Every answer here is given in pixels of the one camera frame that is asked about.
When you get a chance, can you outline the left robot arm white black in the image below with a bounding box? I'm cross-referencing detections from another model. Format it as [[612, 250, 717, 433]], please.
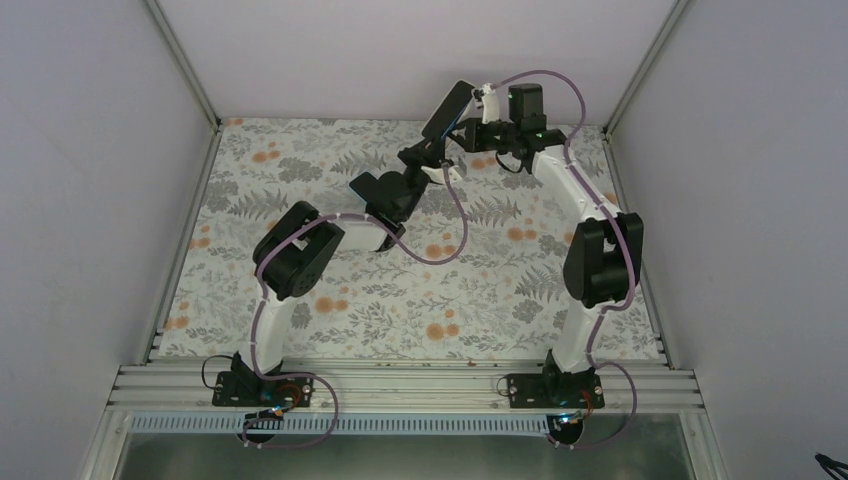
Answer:
[[231, 138, 451, 405]]

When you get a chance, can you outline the aluminium frame post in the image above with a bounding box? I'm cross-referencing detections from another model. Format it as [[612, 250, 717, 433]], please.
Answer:
[[603, 0, 691, 138], [142, 0, 221, 130]]

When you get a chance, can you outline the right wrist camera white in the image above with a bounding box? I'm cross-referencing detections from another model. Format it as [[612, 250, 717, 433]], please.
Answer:
[[472, 83, 501, 124]]

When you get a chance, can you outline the dark blue phone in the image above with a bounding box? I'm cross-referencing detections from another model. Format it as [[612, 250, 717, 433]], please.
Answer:
[[421, 80, 476, 142]]

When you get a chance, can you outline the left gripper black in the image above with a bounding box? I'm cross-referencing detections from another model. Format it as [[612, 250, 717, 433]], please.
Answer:
[[396, 129, 444, 221]]

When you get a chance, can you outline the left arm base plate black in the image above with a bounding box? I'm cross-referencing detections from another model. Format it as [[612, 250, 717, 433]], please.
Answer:
[[211, 372, 314, 409]]

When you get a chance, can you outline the slotted cable duct grey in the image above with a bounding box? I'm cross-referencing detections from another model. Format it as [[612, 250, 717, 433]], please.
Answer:
[[129, 412, 549, 436]]

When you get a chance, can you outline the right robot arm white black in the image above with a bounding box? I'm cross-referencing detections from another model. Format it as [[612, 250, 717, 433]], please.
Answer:
[[456, 83, 644, 407]]

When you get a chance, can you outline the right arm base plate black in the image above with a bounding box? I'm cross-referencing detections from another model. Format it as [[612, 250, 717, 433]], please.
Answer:
[[505, 369, 605, 409]]

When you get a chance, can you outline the aluminium mounting rail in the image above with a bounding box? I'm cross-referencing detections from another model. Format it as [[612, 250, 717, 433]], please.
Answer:
[[107, 359, 705, 414]]

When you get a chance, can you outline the right aluminium frame post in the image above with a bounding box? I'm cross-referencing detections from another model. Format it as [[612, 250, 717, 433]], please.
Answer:
[[603, 0, 691, 138]]

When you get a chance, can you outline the black cable at corner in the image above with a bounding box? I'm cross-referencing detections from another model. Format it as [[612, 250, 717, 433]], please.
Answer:
[[814, 453, 848, 480]]

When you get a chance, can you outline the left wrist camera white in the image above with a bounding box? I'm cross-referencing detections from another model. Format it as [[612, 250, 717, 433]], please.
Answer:
[[421, 160, 467, 185]]

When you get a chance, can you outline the left aluminium frame post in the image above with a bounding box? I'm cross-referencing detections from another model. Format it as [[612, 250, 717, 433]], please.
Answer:
[[142, 0, 221, 130]]

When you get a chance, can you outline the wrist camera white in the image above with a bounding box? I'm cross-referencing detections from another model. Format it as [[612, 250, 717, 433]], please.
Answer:
[[472, 83, 501, 124], [421, 160, 467, 185]]

